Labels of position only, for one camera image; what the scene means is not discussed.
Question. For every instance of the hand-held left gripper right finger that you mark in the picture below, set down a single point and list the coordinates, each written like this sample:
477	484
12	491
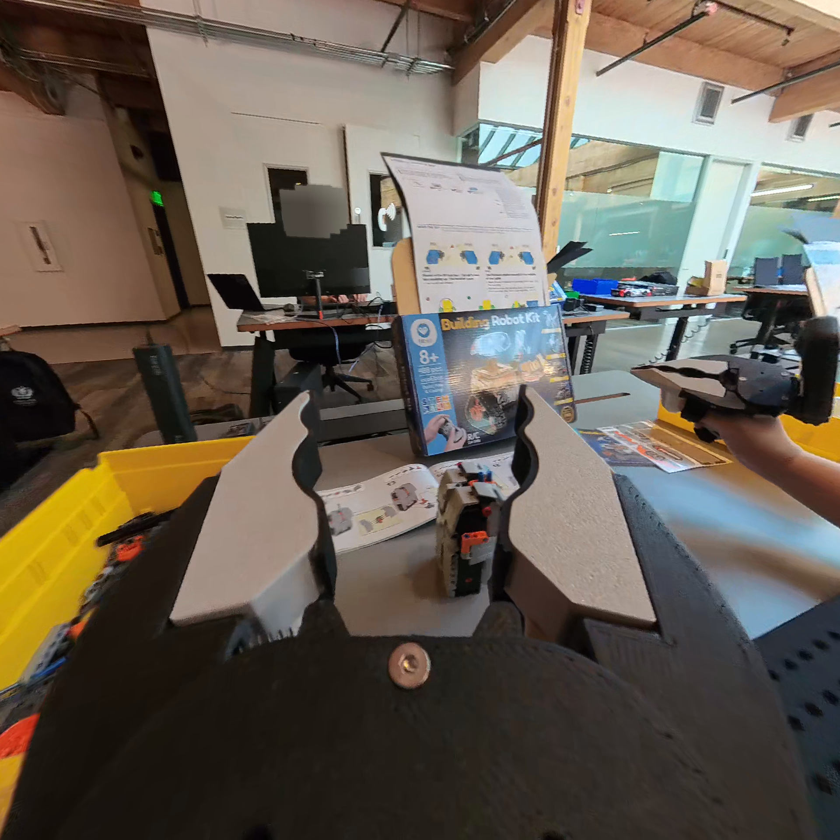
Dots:
571	525

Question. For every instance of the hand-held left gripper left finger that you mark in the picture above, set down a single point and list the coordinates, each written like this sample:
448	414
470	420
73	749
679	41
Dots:
256	525

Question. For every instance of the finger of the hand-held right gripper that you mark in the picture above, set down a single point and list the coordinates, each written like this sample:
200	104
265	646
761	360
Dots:
689	369
686	392

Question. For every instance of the grey brick robot model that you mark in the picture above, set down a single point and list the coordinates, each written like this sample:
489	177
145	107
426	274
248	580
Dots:
466	525

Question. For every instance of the pile of brick parts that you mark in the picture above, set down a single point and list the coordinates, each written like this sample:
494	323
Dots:
98	571

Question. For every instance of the yellow plastic bin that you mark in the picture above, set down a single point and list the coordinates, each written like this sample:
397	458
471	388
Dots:
807	439
59	512

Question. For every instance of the person's right forearm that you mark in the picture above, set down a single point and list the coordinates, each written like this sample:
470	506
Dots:
807	479

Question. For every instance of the wooden office desk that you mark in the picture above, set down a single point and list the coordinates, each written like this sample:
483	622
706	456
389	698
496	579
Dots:
663	305
275	321

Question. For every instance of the grey desk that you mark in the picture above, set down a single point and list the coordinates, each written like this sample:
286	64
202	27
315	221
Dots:
722	525

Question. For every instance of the person's right hand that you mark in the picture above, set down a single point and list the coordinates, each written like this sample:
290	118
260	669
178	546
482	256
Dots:
751	436

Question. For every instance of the sticker sheet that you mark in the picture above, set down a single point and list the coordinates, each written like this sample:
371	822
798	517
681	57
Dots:
663	446

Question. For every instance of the cardboard box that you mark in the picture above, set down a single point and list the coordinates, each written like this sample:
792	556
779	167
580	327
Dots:
709	279

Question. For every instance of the toy car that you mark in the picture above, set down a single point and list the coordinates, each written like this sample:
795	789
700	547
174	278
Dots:
643	289

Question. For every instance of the blue storage bins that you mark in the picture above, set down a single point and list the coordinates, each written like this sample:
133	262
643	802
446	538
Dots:
594	287

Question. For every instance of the open instruction booklet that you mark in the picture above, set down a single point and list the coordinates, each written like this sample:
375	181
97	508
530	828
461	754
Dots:
380	505

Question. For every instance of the dark green tower device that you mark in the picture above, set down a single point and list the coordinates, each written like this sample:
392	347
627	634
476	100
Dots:
164	394

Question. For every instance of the black office chair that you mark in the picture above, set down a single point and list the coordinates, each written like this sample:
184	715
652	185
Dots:
328	374

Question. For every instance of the blue robot kit box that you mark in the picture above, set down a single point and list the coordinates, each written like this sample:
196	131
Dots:
472	380

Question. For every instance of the black laptop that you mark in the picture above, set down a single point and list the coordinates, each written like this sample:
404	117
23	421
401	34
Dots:
236	292

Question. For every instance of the black backpack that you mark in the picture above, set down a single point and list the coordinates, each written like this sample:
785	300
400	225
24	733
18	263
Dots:
36	400

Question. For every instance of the illustrated instruction sheet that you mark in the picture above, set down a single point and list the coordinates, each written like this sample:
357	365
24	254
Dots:
466	229

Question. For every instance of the black monitor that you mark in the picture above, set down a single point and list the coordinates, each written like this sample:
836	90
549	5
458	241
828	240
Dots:
308	262

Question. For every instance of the wooden post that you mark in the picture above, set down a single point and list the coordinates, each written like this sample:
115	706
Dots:
564	131

